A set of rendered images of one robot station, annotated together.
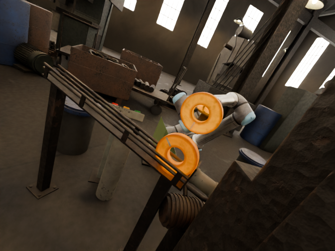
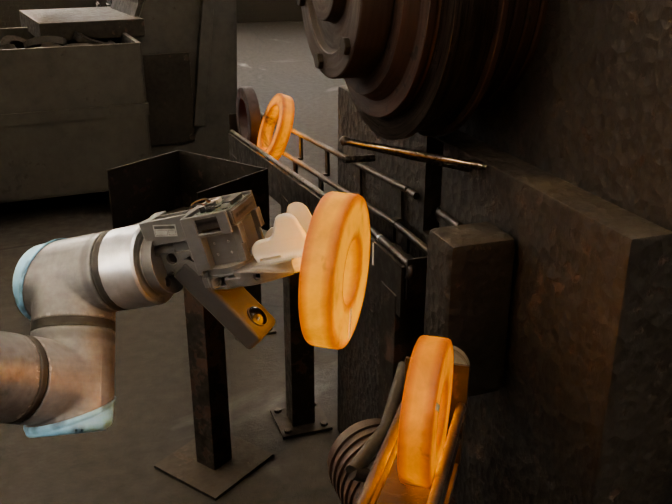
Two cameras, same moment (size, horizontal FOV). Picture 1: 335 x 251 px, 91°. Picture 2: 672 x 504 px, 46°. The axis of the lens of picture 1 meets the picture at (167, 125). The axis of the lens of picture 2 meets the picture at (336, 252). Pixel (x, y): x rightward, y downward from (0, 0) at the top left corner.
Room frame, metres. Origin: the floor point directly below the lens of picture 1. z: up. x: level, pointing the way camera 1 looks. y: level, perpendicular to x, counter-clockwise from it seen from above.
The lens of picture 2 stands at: (0.63, 0.64, 1.18)
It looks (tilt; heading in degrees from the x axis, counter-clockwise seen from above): 22 degrees down; 269
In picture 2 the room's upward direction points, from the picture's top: straight up
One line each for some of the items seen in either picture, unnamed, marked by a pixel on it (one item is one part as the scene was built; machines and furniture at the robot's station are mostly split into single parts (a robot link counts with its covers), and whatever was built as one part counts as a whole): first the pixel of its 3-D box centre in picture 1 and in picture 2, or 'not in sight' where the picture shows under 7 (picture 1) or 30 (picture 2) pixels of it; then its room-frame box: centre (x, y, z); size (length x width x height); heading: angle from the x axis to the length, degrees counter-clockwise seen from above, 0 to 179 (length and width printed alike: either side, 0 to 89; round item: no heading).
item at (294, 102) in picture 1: (286, 123); not in sight; (3.99, -2.51, 0.75); 0.70 x 0.48 x 1.50; 108
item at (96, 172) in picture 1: (114, 144); not in sight; (1.00, 0.29, 0.31); 0.24 x 0.16 x 0.62; 108
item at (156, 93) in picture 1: (146, 79); not in sight; (3.07, 0.71, 0.48); 1.18 x 0.65 x 0.96; 98
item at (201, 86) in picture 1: (218, 105); not in sight; (4.23, -0.96, 0.43); 1.23 x 0.93 x 0.87; 106
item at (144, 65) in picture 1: (138, 70); not in sight; (4.45, 1.31, 0.38); 1.03 x 0.83 x 0.75; 111
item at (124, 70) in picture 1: (103, 74); not in sight; (2.71, 1.33, 0.33); 0.93 x 0.73 x 0.66; 115
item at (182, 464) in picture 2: not in sight; (198, 324); (0.90, -0.95, 0.36); 0.26 x 0.20 x 0.72; 143
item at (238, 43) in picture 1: (230, 71); not in sight; (6.32, -1.24, 1.42); 1.43 x 1.22 x 2.85; 23
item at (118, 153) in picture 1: (114, 165); not in sight; (0.86, 0.20, 0.26); 0.12 x 0.12 x 0.52
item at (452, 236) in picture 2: not in sight; (468, 310); (0.42, -0.36, 0.68); 0.11 x 0.08 x 0.24; 18
